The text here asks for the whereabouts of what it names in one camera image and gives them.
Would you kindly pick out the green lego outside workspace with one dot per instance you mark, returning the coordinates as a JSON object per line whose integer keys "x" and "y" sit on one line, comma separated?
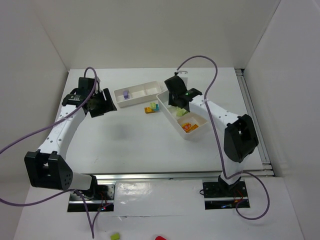
{"x": 115, "y": 236}

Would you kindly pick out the right white divided tray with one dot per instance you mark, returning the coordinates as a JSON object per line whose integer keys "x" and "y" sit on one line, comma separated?
{"x": 176, "y": 122}

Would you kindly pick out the red object at edge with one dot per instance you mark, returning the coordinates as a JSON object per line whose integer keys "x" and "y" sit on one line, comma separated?
{"x": 159, "y": 237}

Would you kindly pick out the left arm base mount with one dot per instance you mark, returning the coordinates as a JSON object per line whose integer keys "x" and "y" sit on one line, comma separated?
{"x": 102, "y": 200}

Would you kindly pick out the aluminium side rail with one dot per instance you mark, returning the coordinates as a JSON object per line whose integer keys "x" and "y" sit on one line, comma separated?
{"x": 263, "y": 153}

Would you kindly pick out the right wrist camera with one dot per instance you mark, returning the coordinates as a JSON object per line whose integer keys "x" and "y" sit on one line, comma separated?
{"x": 183, "y": 75}

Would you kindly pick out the round orange patterned lego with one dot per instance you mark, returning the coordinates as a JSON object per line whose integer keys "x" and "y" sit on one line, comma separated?
{"x": 186, "y": 126}

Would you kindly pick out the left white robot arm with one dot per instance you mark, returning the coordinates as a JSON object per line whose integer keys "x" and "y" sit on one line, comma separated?
{"x": 47, "y": 167}

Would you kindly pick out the white divided tray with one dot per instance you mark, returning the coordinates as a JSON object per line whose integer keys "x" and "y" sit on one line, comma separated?
{"x": 138, "y": 94}
{"x": 176, "y": 122}

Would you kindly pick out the left white divided tray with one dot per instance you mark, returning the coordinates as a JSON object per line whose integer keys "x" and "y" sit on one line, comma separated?
{"x": 138, "y": 94}

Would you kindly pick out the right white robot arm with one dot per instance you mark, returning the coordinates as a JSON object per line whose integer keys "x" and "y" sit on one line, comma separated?
{"x": 235, "y": 135}

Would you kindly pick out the aluminium front rail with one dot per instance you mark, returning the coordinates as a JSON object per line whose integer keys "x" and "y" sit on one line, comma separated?
{"x": 157, "y": 176}

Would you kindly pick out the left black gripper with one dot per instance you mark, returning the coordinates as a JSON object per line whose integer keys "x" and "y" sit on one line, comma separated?
{"x": 100, "y": 105}

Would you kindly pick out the purple lego brick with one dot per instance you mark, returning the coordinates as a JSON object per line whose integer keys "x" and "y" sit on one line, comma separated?
{"x": 126, "y": 94}

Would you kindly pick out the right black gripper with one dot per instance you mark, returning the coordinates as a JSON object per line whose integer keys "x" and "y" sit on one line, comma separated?
{"x": 178, "y": 97}

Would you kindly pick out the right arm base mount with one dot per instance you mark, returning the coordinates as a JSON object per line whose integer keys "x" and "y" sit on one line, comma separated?
{"x": 217, "y": 199}

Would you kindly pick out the light green lego brick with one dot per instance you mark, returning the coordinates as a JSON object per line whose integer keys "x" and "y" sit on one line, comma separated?
{"x": 153, "y": 105}

